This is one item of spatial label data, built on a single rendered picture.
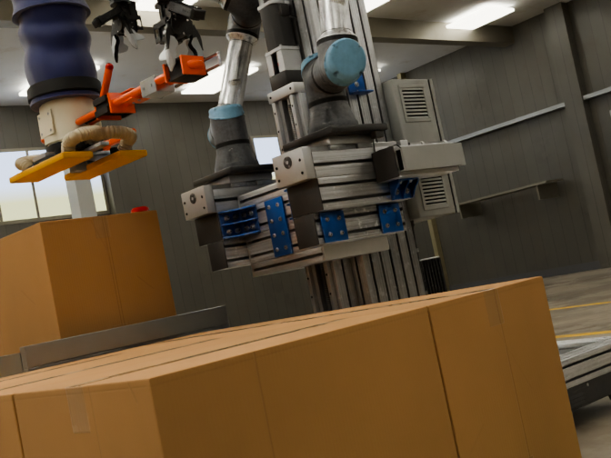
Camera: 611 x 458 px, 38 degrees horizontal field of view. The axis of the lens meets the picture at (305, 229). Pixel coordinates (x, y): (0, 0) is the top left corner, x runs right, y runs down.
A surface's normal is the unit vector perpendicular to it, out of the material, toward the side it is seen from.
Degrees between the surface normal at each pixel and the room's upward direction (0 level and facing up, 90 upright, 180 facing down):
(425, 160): 90
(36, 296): 90
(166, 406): 90
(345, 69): 96
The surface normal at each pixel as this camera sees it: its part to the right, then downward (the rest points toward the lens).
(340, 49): 0.33, 0.00
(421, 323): 0.68, -0.18
